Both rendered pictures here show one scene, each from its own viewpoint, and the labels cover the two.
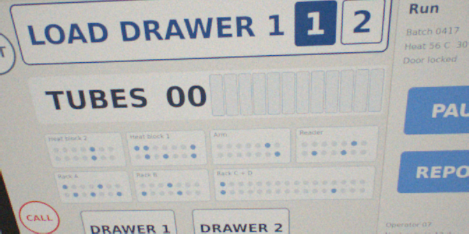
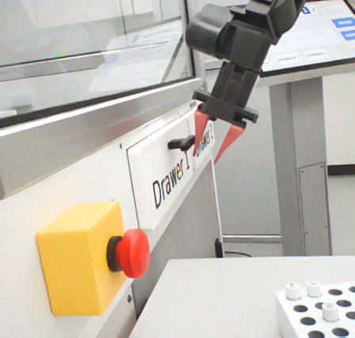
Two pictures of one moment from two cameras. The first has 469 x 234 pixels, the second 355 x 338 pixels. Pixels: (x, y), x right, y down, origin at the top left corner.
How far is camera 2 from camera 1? 1.53 m
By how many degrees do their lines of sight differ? 55
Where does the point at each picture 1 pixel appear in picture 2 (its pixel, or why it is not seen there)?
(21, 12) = not seen: hidden behind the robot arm
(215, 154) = (299, 36)
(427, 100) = (336, 21)
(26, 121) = not seen: hidden behind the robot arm
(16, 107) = not seen: hidden behind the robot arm
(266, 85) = (303, 21)
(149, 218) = (292, 55)
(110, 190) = (279, 48)
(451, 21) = (329, 8)
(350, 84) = (318, 20)
